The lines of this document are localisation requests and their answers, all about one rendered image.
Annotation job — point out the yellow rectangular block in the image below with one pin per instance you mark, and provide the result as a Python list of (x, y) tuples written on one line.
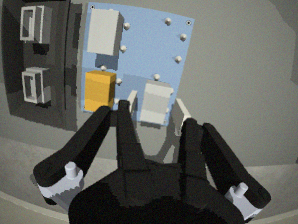
[(99, 89)]

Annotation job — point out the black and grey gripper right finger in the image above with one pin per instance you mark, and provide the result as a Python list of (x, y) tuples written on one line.
[(229, 175)]

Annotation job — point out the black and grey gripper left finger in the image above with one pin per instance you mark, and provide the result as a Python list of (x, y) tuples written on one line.
[(60, 177)]

